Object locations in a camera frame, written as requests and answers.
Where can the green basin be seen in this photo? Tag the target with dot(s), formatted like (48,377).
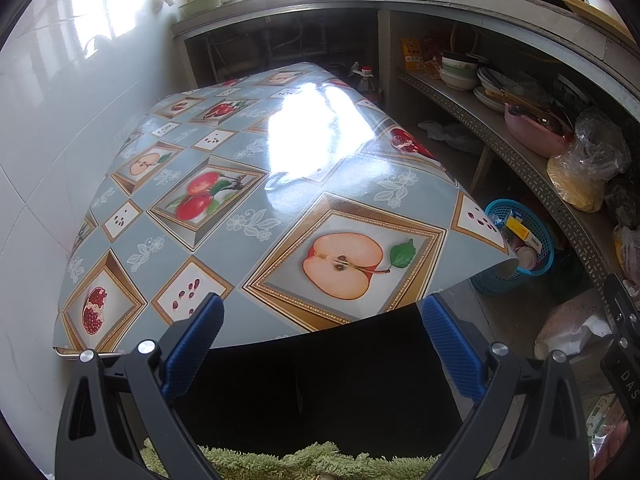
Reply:
(200,4)

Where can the crumpled clear plastic bag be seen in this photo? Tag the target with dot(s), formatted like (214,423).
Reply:
(627,250)

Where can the wooden cutting board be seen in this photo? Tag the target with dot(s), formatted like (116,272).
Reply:
(595,19)

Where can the pink plastic basin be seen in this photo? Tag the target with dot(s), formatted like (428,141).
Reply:
(530,135)

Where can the person's dark clothing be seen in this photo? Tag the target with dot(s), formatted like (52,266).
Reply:
(310,385)

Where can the steel pan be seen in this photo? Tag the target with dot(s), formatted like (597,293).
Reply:
(600,0)

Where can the perforated metal shelf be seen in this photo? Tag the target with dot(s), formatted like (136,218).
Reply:
(530,175)

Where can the person's fleece jacket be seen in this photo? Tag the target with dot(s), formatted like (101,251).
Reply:
(310,460)

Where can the white plastic bag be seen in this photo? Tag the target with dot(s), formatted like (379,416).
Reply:
(447,135)

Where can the cooking oil bottle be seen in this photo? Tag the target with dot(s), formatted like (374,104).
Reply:
(370,85)

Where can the stack of plates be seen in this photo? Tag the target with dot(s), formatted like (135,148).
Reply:
(492,101)

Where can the stack of bowls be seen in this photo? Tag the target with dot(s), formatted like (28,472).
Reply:
(457,75)

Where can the plastic bag of yellow meal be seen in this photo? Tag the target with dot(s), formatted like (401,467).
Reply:
(575,185)

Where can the fruit-print tablecloth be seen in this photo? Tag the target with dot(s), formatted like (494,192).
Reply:
(280,200)

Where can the person's right hand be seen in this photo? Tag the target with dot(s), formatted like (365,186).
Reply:
(612,447)

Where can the orange snack packet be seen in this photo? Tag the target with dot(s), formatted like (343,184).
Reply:
(411,55)

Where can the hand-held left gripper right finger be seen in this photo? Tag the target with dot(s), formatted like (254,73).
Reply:
(452,355)

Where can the printed plastic bag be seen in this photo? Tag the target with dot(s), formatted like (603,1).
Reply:
(602,410)

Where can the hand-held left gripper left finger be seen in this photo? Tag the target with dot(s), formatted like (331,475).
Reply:
(192,345)

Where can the blue plastic basket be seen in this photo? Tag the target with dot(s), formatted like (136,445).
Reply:
(492,287)

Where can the concrete kitchen counter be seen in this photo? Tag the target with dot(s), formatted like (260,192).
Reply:
(300,2)

